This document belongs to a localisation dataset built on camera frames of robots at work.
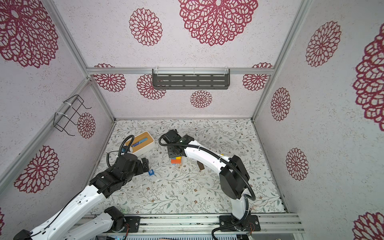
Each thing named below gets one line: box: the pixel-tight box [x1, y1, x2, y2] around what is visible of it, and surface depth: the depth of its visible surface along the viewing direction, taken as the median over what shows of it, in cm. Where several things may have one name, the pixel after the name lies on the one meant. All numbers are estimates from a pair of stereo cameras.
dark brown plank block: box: [197, 160, 205, 171], surface depth 96 cm
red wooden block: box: [171, 159, 182, 164], surface depth 96 cm
